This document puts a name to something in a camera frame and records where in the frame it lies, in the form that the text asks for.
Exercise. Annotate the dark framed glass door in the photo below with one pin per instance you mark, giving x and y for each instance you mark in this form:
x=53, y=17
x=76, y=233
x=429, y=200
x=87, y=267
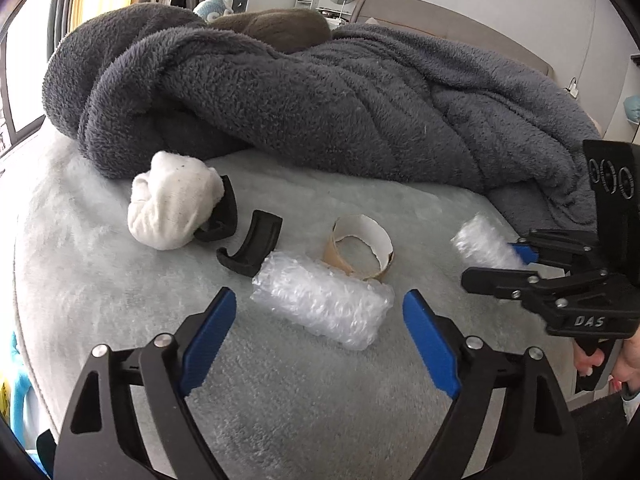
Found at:
x=20, y=125

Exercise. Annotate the white wall charger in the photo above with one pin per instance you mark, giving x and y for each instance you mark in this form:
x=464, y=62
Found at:
x=574, y=89

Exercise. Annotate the white sock ball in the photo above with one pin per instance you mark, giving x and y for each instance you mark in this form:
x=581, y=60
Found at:
x=170, y=200

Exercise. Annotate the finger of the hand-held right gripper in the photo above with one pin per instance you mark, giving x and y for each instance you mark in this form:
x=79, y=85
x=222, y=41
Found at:
x=525, y=253
x=500, y=280

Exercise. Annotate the blue plastic clothes hanger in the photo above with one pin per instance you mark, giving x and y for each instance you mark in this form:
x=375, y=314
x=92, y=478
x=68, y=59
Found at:
x=22, y=400

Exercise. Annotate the dark grey fleece blanket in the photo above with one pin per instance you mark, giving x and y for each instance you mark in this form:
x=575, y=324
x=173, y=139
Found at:
x=300, y=110

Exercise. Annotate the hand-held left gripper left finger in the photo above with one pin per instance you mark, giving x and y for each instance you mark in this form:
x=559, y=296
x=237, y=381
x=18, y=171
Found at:
x=210, y=340

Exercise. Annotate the grey curtain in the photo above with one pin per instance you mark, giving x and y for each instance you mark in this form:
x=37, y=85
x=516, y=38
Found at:
x=62, y=5

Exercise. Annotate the torn cardboard tape core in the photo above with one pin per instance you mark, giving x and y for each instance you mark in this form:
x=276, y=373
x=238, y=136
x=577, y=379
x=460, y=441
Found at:
x=370, y=235

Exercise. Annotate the person's right hand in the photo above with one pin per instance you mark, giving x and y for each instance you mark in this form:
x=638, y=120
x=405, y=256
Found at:
x=627, y=365

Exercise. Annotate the blue white plush toy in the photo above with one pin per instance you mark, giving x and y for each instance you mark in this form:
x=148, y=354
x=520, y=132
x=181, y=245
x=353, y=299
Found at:
x=212, y=7

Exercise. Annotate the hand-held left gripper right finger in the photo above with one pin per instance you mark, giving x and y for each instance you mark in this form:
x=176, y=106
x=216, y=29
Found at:
x=430, y=345

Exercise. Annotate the person's grey fleece pants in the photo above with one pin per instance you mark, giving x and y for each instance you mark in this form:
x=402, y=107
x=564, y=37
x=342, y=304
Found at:
x=600, y=440

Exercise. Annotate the small bubble wrap piece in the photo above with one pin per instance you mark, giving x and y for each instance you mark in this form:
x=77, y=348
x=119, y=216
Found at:
x=482, y=247

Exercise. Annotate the black curved plastic piece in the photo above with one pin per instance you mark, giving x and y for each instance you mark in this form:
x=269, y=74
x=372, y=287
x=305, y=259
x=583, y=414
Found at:
x=255, y=245
x=227, y=210

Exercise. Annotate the brown padded headboard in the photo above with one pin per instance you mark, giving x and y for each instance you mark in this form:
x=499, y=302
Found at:
x=450, y=15

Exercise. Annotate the large bubble wrap roll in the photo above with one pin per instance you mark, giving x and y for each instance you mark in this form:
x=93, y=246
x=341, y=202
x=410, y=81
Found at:
x=325, y=305

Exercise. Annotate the brown pillow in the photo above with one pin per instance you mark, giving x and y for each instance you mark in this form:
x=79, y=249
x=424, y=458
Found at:
x=280, y=27

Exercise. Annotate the grey plush bed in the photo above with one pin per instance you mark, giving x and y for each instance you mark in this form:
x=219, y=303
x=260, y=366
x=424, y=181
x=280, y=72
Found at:
x=125, y=300

